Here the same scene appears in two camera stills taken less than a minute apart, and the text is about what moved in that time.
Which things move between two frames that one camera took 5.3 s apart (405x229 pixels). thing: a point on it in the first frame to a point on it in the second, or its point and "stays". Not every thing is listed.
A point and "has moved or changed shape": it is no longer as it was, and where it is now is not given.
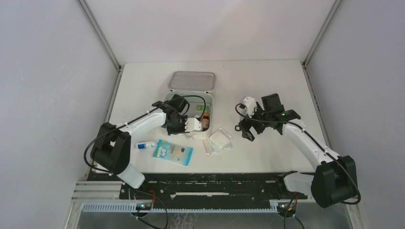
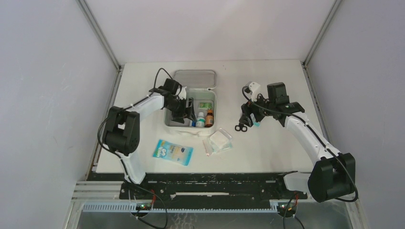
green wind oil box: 200,108 has moved or changed shape
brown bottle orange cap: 206,121 has moved or changed shape
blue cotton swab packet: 174,152 stays
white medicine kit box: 197,88 stays
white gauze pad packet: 220,140 stays
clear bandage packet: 217,142 stays
